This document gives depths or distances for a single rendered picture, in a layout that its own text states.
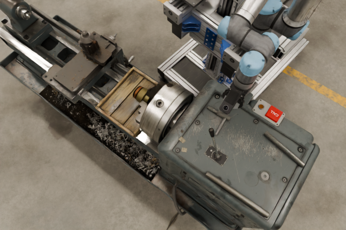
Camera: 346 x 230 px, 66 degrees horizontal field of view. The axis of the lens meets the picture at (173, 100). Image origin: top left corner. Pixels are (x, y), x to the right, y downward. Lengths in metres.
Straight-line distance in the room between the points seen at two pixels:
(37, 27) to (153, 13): 1.52
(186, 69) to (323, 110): 1.38
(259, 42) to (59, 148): 2.09
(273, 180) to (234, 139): 0.23
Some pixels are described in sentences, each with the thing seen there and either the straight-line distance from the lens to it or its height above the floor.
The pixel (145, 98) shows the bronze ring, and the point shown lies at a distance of 1.42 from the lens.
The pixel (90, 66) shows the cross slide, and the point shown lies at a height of 0.97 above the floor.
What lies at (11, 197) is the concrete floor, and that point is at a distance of 2.75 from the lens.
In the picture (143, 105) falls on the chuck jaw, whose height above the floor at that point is 1.10.
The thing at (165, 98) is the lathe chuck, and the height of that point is 1.24.
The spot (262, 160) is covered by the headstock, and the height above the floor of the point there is 1.26.
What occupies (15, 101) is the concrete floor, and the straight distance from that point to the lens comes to 3.02.
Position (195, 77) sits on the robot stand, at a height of 0.21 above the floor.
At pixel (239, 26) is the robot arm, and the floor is 1.63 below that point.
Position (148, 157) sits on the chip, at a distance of 1.86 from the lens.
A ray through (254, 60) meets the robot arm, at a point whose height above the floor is 1.65.
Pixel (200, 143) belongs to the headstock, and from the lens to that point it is 1.19.
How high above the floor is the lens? 2.39
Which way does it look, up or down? 66 degrees down
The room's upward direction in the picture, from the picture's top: 1 degrees clockwise
